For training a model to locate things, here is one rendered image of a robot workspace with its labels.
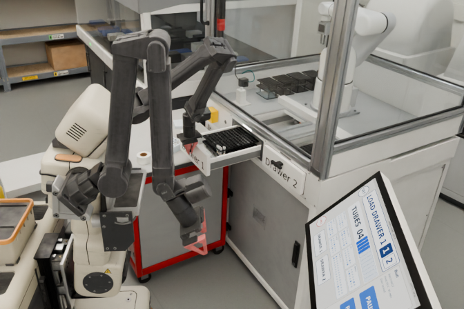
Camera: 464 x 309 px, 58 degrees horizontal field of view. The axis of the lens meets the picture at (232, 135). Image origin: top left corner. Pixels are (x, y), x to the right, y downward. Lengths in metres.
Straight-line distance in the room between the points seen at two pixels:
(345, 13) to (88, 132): 0.91
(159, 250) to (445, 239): 1.92
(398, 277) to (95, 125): 0.87
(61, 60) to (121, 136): 4.47
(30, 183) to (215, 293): 1.15
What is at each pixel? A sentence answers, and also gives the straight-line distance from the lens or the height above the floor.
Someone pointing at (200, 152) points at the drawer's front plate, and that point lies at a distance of 1.90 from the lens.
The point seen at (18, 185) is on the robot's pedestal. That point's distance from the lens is 2.12.
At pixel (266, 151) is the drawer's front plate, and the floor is 0.91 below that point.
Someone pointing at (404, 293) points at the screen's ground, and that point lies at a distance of 1.03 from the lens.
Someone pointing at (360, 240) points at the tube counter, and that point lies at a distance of 1.21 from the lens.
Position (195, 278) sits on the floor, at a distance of 2.56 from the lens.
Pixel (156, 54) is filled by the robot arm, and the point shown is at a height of 1.59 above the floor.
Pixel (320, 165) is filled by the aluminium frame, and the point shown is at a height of 1.00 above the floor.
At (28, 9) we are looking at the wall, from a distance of 5.77.
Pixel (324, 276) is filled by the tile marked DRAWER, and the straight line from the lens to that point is 1.23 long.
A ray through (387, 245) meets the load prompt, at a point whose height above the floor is 1.16.
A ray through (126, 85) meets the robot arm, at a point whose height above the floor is 1.51.
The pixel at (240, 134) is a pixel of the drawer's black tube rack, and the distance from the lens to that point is 2.11.
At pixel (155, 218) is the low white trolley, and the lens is 2.26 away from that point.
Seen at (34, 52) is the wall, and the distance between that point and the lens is 5.89.
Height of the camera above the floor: 1.87
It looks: 28 degrees down
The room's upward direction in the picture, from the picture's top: 3 degrees clockwise
